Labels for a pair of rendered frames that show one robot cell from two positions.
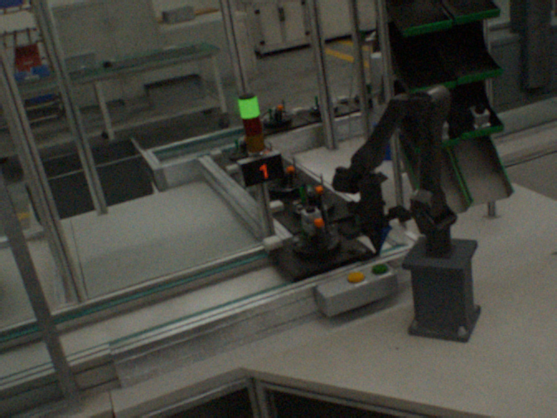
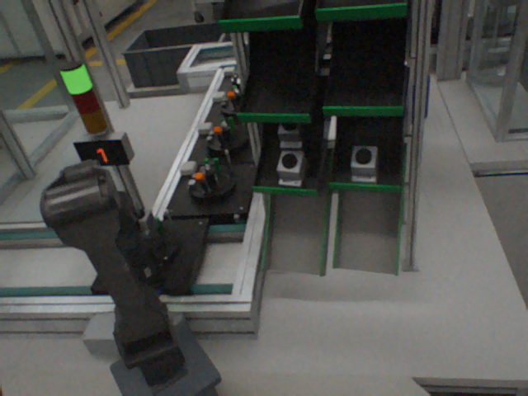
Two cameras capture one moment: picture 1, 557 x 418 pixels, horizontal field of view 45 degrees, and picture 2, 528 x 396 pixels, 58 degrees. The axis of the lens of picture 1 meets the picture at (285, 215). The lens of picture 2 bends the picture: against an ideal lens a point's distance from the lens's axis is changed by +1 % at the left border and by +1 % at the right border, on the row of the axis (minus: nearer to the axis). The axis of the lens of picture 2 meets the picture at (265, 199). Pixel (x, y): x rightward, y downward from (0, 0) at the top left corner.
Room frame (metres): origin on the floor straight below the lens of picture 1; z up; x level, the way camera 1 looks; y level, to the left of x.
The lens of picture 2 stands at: (1.09, -0.78, 1.74)
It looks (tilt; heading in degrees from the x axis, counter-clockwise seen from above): 37 degrees down; 30
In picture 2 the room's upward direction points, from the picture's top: 10 degrees counter-clockwise
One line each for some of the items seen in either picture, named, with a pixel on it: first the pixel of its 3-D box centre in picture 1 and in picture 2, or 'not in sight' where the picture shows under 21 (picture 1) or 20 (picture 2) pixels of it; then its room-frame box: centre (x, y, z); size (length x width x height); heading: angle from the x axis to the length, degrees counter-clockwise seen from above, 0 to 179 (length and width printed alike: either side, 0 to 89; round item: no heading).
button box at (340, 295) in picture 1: (357, 289); (135, 332); (1.51, -0.15, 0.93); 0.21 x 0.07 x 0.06; 107
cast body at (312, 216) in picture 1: (310, 218); (143, 221); (1.72, -0.07, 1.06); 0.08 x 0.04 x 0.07; 17
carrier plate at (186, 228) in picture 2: (317, 250); (154, 253); (1.71, -0.07, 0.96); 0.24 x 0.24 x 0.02; 17
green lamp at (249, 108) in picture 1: (249, 106); (76, 78); (1.79, 0.05, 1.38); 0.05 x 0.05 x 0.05
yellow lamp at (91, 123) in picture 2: (255, 141); (93, 119); (1.79, 0.05, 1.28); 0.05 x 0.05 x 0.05
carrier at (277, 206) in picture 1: (312, 197); (209, 176); (1.98, -0.09, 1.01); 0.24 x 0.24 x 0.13; 17
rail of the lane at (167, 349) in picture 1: (283, 307); (71, 314); (1.51, 0.05, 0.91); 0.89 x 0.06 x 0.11; 107
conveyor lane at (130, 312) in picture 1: (253, 284); (92, 262); (1.67, 0.12, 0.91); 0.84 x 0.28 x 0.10; 107
